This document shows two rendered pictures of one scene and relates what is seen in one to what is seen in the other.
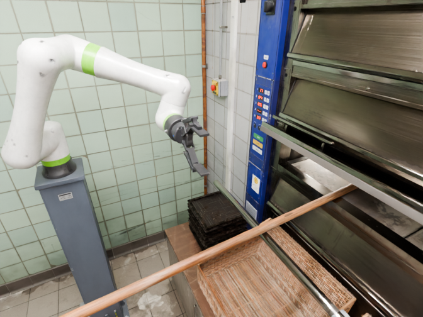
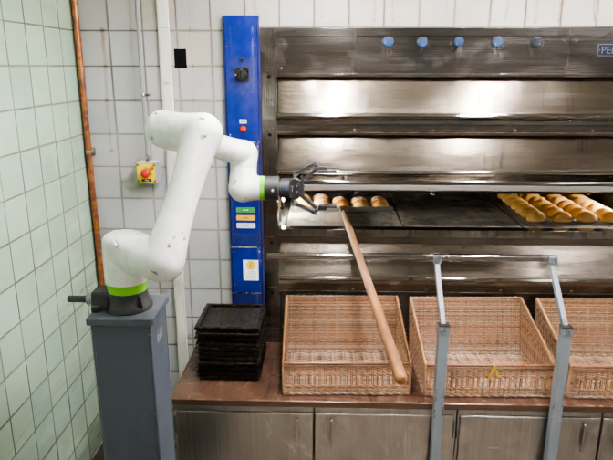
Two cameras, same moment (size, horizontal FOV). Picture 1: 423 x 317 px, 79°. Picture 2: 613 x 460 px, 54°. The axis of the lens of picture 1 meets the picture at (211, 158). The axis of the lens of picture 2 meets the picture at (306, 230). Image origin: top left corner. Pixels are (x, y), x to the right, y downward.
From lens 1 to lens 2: 2.07 m
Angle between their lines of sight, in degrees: 58
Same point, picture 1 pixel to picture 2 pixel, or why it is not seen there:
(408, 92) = (380, 127)
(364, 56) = (348, 109)
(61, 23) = not seen: outside the picture
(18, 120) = (192, 204)
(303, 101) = (297, 153)
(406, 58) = (376, 107)
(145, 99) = (46, 214)
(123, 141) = (32, 298)
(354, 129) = (354, 161)
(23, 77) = (209, 151)
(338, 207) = (358, 230)
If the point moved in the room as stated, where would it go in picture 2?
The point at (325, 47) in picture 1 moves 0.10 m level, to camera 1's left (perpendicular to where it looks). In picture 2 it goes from (312, 106) to (302, 107)
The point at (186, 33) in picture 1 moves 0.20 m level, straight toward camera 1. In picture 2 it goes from (68, 106) to (105, 107)
